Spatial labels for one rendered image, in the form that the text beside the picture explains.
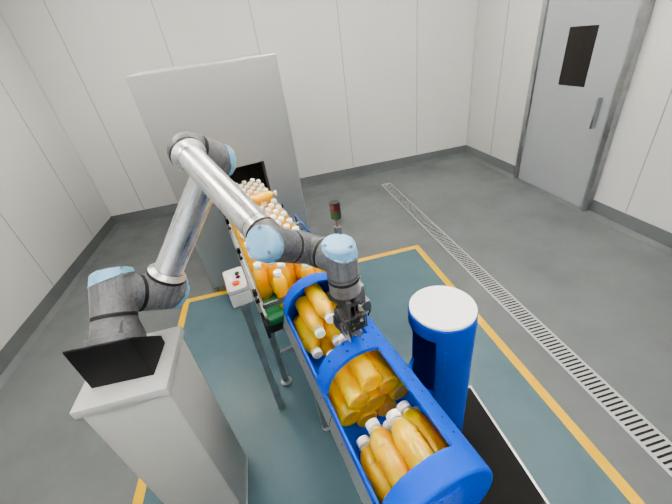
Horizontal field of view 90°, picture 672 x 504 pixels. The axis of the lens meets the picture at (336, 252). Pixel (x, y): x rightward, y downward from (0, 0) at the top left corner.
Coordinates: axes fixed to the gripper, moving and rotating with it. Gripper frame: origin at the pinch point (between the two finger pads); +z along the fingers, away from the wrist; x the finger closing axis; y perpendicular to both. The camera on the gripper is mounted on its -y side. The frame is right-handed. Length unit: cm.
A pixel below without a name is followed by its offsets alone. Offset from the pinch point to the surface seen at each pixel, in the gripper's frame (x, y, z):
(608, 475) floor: 112, 44, 123
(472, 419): 67, -4, 108
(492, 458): 61, 16, 108
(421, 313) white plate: 37.6, -12.9, 19.6
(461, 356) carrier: 47, 2, 36
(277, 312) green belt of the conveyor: -15, -63, 34
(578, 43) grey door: 370, -201, -44
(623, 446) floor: 133, 39, 123
